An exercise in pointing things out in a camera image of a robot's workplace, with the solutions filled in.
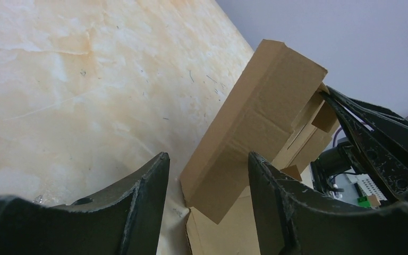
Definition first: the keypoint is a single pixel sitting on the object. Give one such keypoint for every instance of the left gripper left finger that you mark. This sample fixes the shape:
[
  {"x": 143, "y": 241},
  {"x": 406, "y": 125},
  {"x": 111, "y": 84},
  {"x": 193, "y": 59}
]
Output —
[{"x": 123, "y": 218}]

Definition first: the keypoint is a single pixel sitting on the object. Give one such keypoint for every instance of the brown cardboard box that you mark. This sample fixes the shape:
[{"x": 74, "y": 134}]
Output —
[{"x": 275, "y": 109}]

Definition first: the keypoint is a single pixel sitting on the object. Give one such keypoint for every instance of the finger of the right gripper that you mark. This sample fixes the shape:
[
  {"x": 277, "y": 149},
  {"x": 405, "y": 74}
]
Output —
[
  {"x": 380, "y": 158},
  {"x": 385, "y": 121}
]

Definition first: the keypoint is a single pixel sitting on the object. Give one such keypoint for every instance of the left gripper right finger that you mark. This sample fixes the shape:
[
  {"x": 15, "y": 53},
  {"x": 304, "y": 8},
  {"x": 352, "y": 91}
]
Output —
[{"x": 292, "y": 218}]

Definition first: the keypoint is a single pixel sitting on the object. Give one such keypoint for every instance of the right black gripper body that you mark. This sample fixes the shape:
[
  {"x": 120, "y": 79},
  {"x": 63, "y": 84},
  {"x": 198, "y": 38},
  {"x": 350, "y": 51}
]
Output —
[{"x": 337, "y": 174}]

